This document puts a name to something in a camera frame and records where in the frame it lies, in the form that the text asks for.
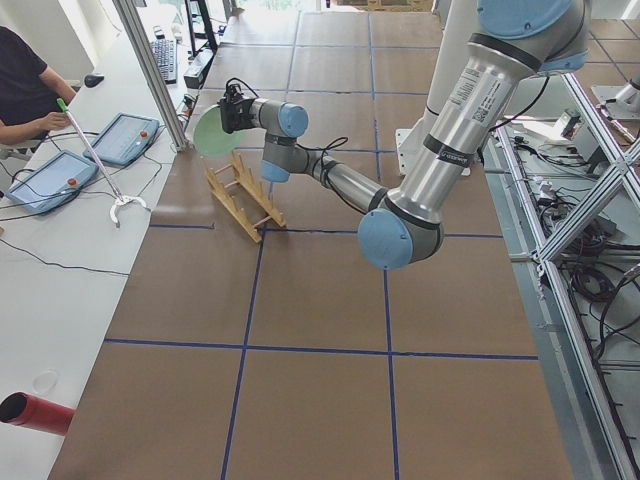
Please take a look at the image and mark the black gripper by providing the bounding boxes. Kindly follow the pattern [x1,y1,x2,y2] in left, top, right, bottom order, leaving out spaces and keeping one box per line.
[219,96,254,134]

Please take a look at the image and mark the mint green plate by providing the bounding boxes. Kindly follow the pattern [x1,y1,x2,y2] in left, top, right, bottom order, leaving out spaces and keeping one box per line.
[193,105,244,157]

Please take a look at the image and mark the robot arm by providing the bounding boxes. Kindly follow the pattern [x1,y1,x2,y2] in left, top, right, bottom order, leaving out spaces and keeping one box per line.
[591,74,639,120]
[219,1,592,270]

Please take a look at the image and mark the wooden plate rack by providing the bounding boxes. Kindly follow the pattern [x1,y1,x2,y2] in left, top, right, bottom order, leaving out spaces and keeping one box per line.
[200,150,287,244]

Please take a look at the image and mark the black keyboard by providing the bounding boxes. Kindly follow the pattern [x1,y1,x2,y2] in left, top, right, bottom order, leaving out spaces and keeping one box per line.
[149,38,178,84]

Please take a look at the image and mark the far blue teach pendant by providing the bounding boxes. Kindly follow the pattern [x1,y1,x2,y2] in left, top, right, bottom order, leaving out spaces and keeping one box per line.
[90,113,160,166]

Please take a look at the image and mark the blue teach pendant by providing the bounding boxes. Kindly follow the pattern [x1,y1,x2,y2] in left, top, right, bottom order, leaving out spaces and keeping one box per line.
[6,150,98,215]
[90,113,160,166]

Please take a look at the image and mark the reacher grabber stick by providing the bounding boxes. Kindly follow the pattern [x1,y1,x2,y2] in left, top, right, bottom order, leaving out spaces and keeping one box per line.
[56,98,150,228]

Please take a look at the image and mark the black computer mouse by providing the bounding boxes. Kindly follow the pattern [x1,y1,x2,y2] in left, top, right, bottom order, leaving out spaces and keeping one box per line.
[83,73,105,88]

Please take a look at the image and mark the near blue teach pendant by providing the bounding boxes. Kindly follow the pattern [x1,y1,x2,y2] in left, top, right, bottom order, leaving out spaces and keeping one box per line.
[6,150,98,215]

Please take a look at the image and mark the person in black shirt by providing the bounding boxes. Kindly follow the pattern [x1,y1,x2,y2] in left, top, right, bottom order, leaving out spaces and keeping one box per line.
[1,27,75,145]

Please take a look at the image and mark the red cylinder bottle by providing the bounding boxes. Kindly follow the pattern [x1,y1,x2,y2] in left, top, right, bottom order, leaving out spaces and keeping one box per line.
[1,392,75,436]

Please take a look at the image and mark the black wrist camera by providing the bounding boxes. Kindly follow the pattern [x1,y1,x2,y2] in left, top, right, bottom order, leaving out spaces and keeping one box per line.
[224,77,245,104]

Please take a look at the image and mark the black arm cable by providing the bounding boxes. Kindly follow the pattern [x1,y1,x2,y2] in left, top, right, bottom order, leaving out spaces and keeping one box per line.
[294,74,551,201]

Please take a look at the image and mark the aluminium frame post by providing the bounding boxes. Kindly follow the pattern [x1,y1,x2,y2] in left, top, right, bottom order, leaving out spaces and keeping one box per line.
[113,0,189,152]

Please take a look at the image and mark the white camera mast with base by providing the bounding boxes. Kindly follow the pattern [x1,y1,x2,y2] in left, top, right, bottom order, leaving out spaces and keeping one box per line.
[396,0,479,176]

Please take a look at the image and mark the aluminium frame side table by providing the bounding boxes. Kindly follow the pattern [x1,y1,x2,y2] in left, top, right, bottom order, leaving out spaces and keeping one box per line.
[484,59,639,479]

